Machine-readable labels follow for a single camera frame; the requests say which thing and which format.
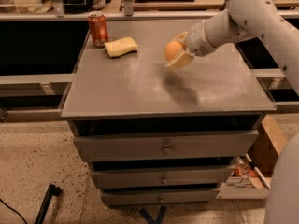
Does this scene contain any black cable on floor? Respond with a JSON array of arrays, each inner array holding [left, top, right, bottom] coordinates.
[[0, 198, 29, 224]]

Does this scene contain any white stick with black tip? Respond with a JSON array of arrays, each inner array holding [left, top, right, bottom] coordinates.
[[245, 154, 270, 189]]

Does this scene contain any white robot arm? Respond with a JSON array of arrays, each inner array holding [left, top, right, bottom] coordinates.
[[166, 0, 299, 224]]

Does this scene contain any grey drawer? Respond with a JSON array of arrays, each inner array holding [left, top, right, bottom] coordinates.
[[91, 165, 233, 189], [74, 130, 259, 162], [101, 189, 219, 206]]

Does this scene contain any red soda can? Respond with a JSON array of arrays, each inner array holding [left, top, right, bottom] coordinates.
[[88, 11, 108, 48]]

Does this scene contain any black bar on floor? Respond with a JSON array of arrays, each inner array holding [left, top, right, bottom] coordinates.
[[35, 184, 62, 224]]

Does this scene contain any orange snack bag in box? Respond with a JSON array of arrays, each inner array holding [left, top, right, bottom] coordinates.
[[234, 157, 258, 177]]

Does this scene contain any orange fruit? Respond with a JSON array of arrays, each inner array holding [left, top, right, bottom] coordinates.
[[164, 40, 184, 61]]

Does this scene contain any bottom grey drawer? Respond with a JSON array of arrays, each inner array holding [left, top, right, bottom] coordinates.
[[101, 189, 219, 206]]

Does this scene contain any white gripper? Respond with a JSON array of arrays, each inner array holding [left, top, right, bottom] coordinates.
[[165, 20, 216, 70]]

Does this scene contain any cardboard box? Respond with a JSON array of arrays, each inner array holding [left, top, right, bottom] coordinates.
[[217, 115, 288, 199]]

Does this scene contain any yellow sponge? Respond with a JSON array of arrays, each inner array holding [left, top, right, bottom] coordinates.
[[105, 37, 138, 58]]

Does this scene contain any top grey drawer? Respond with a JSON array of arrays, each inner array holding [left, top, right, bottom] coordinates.
[[74, 130, 259, 162]]

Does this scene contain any middle grey drawer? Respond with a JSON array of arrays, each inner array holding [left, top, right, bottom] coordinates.
[[91, 165, 233, 189]]

